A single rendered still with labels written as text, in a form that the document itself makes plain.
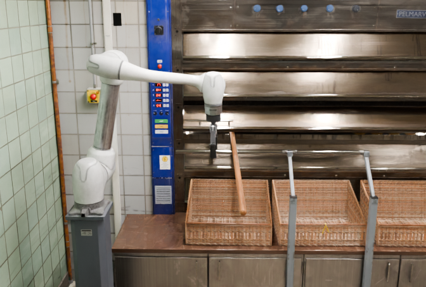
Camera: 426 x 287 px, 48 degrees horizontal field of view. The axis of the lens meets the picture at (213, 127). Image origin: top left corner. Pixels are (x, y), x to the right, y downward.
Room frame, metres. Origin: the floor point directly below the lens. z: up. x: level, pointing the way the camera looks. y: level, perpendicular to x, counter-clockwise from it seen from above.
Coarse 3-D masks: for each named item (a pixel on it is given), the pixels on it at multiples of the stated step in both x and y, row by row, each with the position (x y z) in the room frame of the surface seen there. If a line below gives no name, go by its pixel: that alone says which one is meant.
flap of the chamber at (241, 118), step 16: (192, 112) 3.29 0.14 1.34; (224, 112) 3.28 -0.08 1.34; (240, 112) 3.28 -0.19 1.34; (256, 112) 3.28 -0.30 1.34; (272, 112) 3.28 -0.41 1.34; (288, 112) 3.28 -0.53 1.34; (304, 112) 3.28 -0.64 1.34; (320, 112) 3.27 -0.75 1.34; (336, 112) 3.27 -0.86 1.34; (352, 112) 3.27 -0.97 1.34; (368, 112) 3.27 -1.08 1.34; (384, 112) 3.27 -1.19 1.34; (400, 112) 3.27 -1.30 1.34; (416, 112) 3.26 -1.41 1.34
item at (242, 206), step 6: (234, 138) 3.07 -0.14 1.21; (234, 144) 2.92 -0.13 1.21; (234, 150) 2.80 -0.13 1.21; (234, 156) 2.69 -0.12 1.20; (234, 162) 2.59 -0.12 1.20; (240, 174) 2.40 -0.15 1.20; (240, 180) 2.30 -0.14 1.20; (240, 186) 2.21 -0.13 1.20; (240, 192) 2.14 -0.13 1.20; (240, 198) 2.07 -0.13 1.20; (240, 204) 2.01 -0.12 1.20; (240, 210) 1.95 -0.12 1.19; (246, 210) 1.95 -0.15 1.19
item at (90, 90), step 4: (88, 88) 3.26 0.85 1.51; (92, 88) 3.26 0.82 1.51; (96, 88) 3.26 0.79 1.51; (100, 88) 3.26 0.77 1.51; (88, 92) 3.23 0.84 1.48; (92, 92) 3.23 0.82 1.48; (88, 96) 3.23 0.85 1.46; (96, 96) 3.23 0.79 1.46; (88, 100) 3.23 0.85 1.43; (92, 100) 3.23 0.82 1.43; (96, 100) 3.23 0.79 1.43
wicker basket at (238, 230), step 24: (192, 192) 3.24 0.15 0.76; (216, 192) 3.23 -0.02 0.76; (264, 192) 3.22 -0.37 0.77; (192, 216) 3.19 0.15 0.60; (216, 216) 3.18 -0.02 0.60; (240, 216) 3.18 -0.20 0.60; (264, 216) 3.17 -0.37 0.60; (192, 240) 2.80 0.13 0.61; (216, 240) 2.79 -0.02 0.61; (240, 240) 2.78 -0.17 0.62; (264, 240) 2.78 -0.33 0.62
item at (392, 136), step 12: (192, 132) 3.32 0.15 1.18; (204, 132) 3.32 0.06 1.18; (228, 132) 3.32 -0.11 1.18; (240, 132) 3.32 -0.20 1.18; (252, 132) 3.32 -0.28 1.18; (264, 132) 3.32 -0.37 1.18; (276, 132) 3.32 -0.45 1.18; (288, 132) 3.32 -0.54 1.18; (300, 132) 3.32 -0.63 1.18; (312, 132) 3.32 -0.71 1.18; (324, 132) 3.32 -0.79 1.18; (336, 132) 3.32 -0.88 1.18; (348, 132) 3.32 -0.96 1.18; (360, 132) 3.32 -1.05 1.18; (372, 132) 3.32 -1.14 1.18
